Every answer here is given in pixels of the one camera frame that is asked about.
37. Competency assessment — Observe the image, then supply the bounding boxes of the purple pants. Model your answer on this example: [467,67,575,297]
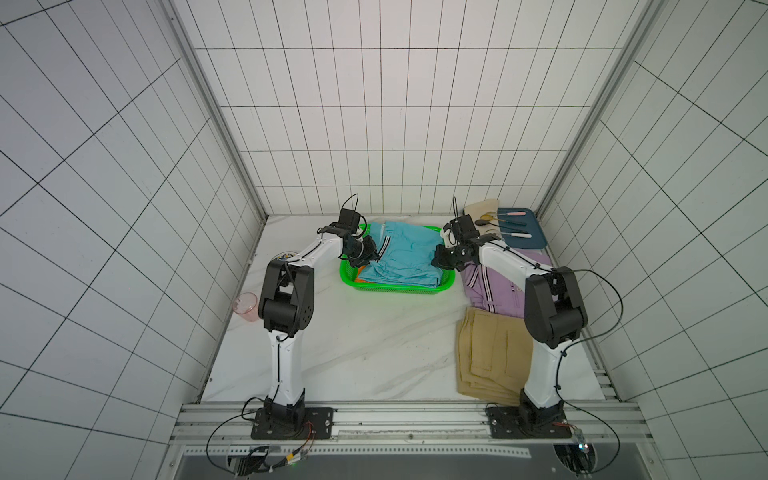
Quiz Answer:
[460,243,552,319]

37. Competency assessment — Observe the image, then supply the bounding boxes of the teal pants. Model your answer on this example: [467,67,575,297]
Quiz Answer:
[359,221,443,289]

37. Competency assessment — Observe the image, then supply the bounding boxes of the beige pants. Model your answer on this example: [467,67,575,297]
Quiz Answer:
[456,307,533,406]

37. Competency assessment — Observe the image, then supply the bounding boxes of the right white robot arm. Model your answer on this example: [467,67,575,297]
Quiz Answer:
[433,231,588,427]

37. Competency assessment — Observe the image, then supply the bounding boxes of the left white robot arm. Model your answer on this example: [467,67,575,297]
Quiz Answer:
[258,227,379,428]

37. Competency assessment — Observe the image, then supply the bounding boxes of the green plastic basket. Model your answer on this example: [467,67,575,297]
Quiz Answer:
[340,223,455,294]

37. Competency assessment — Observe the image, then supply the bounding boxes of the beige folded cloth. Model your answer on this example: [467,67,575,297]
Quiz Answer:
[458,199,506,247]

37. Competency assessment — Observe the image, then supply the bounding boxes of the dark teal tray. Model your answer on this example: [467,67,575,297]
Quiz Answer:
[497,208,548,250]

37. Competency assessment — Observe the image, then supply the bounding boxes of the blue patterned ceramic bowl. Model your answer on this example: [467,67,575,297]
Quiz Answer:
[271,251,300,263]

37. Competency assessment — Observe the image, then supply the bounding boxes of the pink plastic cup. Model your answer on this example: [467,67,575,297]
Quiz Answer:
[232,292,260,322]

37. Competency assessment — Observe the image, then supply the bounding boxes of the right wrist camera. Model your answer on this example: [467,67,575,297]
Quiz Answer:
[443,214,479,244]

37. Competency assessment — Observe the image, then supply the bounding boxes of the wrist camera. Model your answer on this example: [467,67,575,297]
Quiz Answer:
[317,208,361,238]
[443,214,479,244]

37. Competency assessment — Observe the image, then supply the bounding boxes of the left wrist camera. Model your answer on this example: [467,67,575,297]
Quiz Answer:
[317,208,361,238]

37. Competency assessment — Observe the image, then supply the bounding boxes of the dark teal handled spoon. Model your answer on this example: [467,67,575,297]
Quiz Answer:
[474,218,527,227]

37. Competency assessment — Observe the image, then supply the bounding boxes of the pink handled spoon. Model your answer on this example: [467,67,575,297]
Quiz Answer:
[480,211,527,221]

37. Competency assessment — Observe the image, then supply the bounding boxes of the white handled spoon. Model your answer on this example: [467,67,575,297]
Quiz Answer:
[487,230,532,239]

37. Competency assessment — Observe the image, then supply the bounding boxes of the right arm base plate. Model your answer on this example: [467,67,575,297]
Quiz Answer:
[485,406,572,440]

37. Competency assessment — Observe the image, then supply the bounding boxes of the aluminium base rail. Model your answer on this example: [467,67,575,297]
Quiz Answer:
[170,400,652,460]

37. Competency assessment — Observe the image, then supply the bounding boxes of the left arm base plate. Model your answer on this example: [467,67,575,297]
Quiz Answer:
[250,404,334,441]

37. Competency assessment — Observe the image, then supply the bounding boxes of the left base cable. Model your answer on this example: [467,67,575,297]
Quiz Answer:
[205,395,316,476]

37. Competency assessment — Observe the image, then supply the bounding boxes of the base cable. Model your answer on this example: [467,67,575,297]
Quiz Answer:
[563,401,624,476]
[205,395,316,476]

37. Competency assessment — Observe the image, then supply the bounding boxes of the right base cable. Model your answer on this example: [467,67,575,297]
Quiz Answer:
[563,401,624,476]

